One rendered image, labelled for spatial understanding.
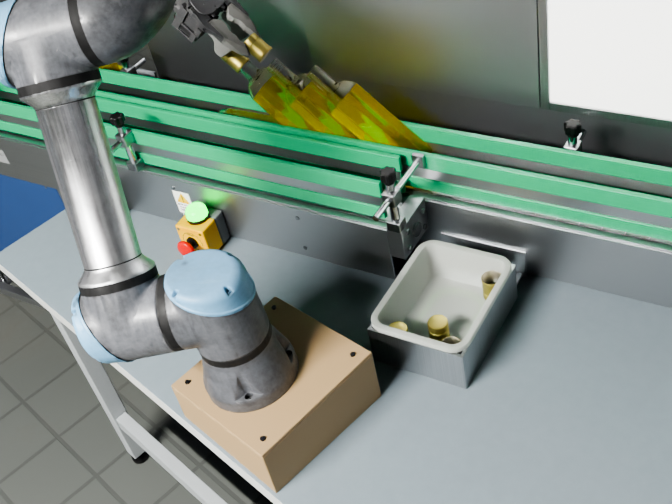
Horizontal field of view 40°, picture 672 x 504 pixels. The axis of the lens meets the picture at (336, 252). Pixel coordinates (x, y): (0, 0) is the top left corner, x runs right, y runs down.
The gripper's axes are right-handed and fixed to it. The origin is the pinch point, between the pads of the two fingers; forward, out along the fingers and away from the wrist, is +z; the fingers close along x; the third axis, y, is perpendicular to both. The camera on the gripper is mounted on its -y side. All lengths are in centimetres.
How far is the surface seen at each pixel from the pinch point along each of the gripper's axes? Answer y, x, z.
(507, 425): -15, 37, 71
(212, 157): 16.2, 13.8, 7.9
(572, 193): -29, 4, 57
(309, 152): 5.0, 6.3, 21.1
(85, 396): 133, 24, 19
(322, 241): 10.9, 15.4, 33.8
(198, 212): 24.4, 20.0, 12.6
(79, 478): 121, 46, 32
